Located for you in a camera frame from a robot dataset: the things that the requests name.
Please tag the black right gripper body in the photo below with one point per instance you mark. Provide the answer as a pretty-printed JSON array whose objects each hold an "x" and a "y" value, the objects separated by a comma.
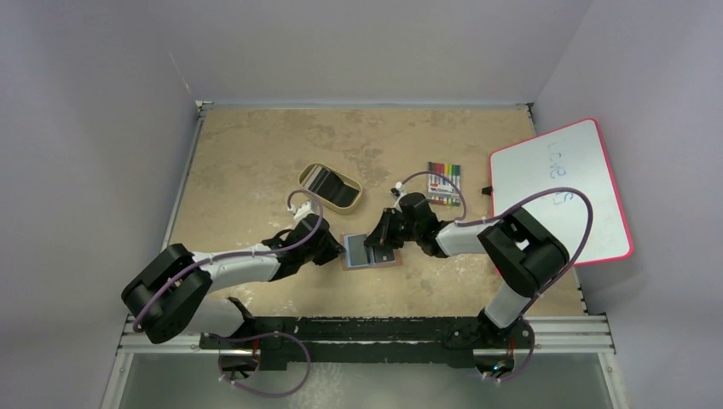
[{"x": 387, "y": 228}]

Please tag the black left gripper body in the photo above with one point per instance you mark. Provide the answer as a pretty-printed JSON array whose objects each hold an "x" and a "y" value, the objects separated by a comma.
[{"x": 324, "y": 253}]

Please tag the pink leather card holder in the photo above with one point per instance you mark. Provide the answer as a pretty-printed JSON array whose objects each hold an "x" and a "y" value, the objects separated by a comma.
[{"x": 372, "y": 264}]

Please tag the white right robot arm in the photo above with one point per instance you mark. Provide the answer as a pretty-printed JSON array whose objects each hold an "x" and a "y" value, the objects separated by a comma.
[{"x": 524, "y": 253}]

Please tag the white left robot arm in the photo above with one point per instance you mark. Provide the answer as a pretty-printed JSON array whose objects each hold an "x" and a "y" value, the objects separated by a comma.
[{"x": 171, "y": 295}]

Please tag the pack of coloured markers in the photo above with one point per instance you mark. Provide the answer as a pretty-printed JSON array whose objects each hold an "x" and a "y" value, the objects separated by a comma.
[{"x": 440, "y": 181}]

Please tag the beige oval plastic tray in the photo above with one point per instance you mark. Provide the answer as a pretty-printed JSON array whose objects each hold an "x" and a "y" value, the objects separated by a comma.
[{"x": 341, "y": 211}]

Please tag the aluminium frame rail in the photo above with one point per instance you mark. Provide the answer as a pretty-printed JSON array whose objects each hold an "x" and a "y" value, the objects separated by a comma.
[{"x": 447, "y": 335}]

